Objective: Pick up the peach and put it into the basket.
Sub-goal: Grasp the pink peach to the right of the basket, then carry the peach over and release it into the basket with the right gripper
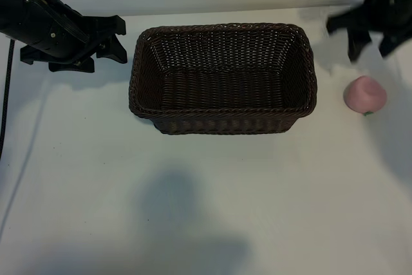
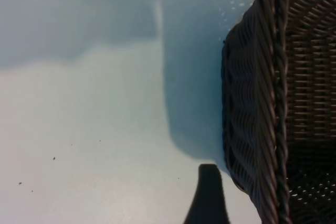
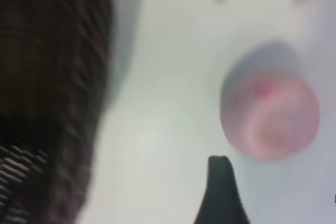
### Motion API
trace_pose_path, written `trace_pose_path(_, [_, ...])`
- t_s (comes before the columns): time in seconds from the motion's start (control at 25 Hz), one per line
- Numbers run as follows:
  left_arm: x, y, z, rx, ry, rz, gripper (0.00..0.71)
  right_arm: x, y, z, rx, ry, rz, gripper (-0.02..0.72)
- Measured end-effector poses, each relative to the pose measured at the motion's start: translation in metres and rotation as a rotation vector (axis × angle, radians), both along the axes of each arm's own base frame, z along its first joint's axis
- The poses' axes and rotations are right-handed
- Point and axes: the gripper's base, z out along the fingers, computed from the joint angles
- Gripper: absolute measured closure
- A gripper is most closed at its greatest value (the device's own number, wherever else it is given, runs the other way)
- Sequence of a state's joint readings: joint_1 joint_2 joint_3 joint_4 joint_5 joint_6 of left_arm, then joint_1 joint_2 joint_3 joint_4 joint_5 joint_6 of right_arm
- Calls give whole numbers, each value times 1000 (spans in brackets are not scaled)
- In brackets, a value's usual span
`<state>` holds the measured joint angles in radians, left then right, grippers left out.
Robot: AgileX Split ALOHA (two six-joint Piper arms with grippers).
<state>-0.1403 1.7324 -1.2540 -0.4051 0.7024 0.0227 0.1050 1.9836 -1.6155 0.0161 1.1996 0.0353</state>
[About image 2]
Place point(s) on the dark brown wicker basket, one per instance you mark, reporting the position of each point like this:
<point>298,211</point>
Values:
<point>249,103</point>

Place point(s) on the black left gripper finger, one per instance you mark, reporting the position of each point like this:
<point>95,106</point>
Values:
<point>207,200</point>

